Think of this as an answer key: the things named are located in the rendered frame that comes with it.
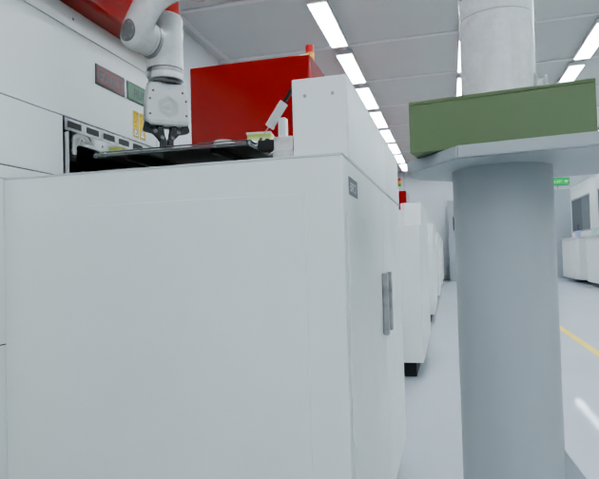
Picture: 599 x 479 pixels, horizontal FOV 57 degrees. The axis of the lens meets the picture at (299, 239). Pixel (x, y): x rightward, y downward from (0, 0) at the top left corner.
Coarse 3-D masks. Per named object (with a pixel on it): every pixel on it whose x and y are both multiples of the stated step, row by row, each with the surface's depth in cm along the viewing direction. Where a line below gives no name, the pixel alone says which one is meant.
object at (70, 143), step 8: (64, 136) 117; (72, 136) 118; (80, 136) 120; (64, 144) 117; (72, 144) 118; (80, 144) 120; (88, 144) 123; (96, 144) 126; (104, 144) 129; (112, 144) 132; (64, 152) 117; (72, 152) 118; (64, 160) 117; (72, 160) 118; (64, 168) 117; (72, 168) 118; (80, 168) 120; (88, 168) 123
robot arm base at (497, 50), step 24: (480, 0) 90; (504, 0) 89; (528, 0) 90; (480, 24) 90; (504, 24) 89; (528, 24) 90; (480, 48) 90; (504, 48) 89; (528, 48) 89; (480, 72) 90; (504, 72) 89; (528, 72) 89
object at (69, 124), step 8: (64, 120) 117; (72, 120) 120; (64, 128) 117; (72, 128) 120; (80, 128) 122; (88, 128) 125; (96, 128) 128; (88, 136) 125; (96, 136) 127; (104, 136) 130; (112, 136) 134; (120, 144) 137; (128, 144) 140; (136, 144) 144; (144, 144) 148
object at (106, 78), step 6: (102, 72) 131; (108, 72) 133; (102, 78) 130; (108, 78) 133; (114, 78) 135; (120, 78) 138; (102, 84) 130; (108, 84) 133; (114, 84) 135; (120, 84) 138; (120, 90) 138
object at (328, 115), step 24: (312, 96) 92; (336, 96) 91; (312, 120) 92; (336, 120) 91; (360, 120) 105; (312, 144) 92; (336, 144) 91; (360, 144) 103; (360, 168) 103; (384, 168) 142
